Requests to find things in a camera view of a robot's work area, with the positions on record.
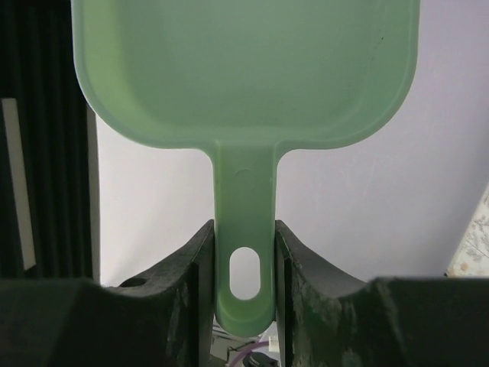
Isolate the floral table cloth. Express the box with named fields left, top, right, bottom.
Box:
left=445, top=188, right=489, bottom=278

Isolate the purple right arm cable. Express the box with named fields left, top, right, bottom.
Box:
left=228, top=338, right=274, bottom=367

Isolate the green dustpan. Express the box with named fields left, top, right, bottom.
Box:
left=71, top=1, right=420, bottom=336

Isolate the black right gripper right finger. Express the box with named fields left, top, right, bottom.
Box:
left=275, top=221, right=488, bottom=366

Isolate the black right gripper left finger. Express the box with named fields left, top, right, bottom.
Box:
left=1, top=222, right=214, bottom=366

